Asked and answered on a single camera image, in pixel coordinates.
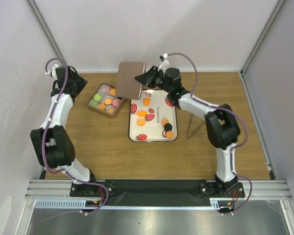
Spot brown tin lid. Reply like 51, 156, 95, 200
116, 61, 146, 100

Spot brown cookie tin box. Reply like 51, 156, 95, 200
86, 83, 127, 119

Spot orange waffle round cookie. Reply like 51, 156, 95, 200
109, 89, 116, 96

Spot pink macaron cookie top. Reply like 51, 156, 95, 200
112, 99, 120, 107

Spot orange flower shaped cookie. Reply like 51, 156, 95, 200
107, 108, 115, 114

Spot silver metal tongs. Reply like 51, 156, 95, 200
186, 115, 205, 140

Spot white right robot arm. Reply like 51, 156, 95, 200
135, 66, 241, 197

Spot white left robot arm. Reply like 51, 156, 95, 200
30, 64, 98, 196

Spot orange star cookie top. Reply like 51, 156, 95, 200
143, 97, 151, 106

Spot white strawberry print tray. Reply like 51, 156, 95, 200
129, 90, 178, 142

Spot orange waffle cookie left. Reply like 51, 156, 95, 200
137, 118, 146, 126

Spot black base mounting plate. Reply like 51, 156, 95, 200
70, 180, 245, 207

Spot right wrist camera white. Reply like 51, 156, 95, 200
158, 53, 170, 72

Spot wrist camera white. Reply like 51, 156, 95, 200
158, 53, 170, 72
45, 64, 60, 79

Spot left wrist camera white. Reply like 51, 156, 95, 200
45, 64, 60, 79

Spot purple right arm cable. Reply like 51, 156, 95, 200
165, 52, 253, 216

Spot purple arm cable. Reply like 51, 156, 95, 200
41, 58, 110, 217
165, 52, 253, 216

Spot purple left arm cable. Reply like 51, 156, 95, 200
41, 58, 110, 217

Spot aluminium frame rail front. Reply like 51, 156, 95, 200
25, 180, 292, 211

